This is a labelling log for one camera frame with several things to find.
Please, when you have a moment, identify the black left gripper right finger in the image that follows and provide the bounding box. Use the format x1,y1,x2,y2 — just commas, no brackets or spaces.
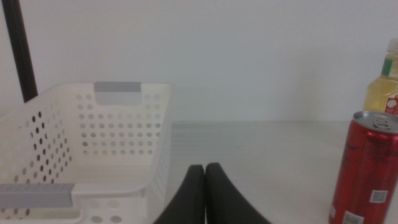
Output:
205,162,271,224

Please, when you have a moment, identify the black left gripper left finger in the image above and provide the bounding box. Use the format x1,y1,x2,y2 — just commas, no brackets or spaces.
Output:
154,164,206,224

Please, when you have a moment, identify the red soda can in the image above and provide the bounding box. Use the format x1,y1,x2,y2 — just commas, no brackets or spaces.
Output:
328,110,398,224

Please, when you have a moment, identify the yellow juice bottle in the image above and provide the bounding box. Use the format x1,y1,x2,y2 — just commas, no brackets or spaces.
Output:
362,37,398,116

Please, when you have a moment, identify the white perforated plastic basket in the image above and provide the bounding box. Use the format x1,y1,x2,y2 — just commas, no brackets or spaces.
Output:
0,81,175,224

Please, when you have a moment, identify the black upright pole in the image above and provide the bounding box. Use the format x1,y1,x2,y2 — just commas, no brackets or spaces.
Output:
1,0,39,103

